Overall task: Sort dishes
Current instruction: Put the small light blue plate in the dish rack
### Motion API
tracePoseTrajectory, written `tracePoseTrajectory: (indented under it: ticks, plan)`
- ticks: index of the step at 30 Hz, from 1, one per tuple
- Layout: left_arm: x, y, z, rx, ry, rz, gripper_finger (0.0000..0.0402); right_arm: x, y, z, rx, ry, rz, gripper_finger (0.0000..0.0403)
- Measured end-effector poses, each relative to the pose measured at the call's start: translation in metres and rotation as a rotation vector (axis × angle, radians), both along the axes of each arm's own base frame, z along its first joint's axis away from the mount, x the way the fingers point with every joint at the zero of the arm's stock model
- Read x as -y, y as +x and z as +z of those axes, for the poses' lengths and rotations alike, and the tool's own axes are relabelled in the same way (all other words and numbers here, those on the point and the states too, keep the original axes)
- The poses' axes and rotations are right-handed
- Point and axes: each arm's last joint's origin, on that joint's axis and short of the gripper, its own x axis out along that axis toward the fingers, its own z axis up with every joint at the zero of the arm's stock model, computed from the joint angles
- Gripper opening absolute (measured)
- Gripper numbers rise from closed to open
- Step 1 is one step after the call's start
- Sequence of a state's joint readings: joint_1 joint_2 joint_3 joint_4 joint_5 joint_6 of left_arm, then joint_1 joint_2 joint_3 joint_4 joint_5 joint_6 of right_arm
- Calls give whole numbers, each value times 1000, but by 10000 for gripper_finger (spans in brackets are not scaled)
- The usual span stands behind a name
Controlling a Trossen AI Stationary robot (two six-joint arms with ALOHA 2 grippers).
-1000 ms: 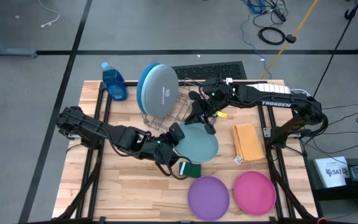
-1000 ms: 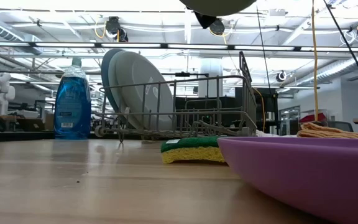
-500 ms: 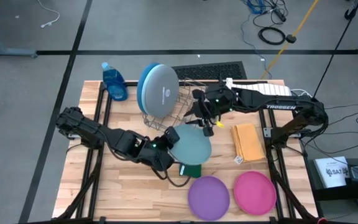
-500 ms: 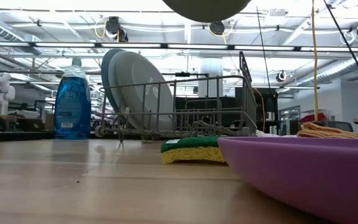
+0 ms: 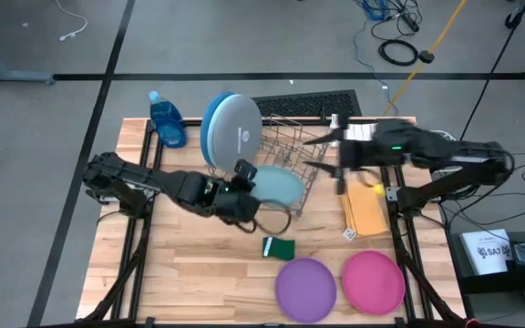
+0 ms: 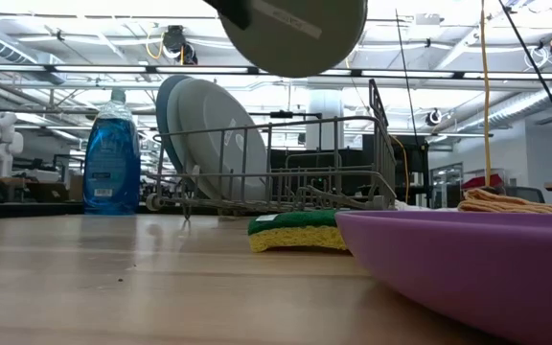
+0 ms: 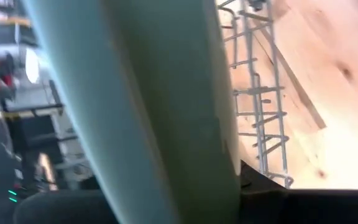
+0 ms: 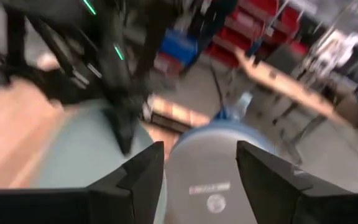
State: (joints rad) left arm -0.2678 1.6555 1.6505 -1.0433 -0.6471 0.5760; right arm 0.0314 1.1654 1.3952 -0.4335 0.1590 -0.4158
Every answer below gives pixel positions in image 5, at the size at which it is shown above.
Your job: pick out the small purple plate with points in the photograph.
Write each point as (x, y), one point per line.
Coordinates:
(305, 291)

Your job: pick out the red plastic cap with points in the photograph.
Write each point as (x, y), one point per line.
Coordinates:
(472, 323)

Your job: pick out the small teal plate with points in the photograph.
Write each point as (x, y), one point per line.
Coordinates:
(281, 187)

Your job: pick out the white printed booklet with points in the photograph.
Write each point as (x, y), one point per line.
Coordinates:
(486, 250)

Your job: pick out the black power strip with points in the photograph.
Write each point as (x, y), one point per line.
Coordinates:
(410, 22)

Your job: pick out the black caster wheel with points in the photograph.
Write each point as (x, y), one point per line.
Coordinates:
(511, 20)

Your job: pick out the green sponge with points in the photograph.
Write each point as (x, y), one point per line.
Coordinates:
(283, 249)

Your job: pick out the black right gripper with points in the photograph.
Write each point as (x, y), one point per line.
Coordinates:
(372, 146)

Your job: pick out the grey metal table base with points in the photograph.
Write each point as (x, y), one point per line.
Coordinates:
(16, 78)

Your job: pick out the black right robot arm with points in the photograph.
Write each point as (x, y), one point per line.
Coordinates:
(463, 152)

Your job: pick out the white paper tag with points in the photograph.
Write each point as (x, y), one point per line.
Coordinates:
(349, 234)

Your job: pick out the folded orange cloth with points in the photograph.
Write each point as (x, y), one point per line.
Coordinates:
(365, 214)

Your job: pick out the black storage box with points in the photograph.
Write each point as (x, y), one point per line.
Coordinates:
(495, 284)

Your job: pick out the black floor vent grate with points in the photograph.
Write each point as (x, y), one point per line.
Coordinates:
(308, 105)

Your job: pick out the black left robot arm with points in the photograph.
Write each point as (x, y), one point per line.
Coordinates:
(171, 184)

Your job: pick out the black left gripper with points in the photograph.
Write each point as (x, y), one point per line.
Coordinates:
(235, 205)

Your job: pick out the large grey plate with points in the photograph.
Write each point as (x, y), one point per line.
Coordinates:
(239, 132)

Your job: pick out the small pink plate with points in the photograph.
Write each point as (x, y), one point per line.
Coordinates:
(374, 282)

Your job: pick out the blue dish soap bottle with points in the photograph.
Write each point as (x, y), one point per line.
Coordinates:
(169, 125)

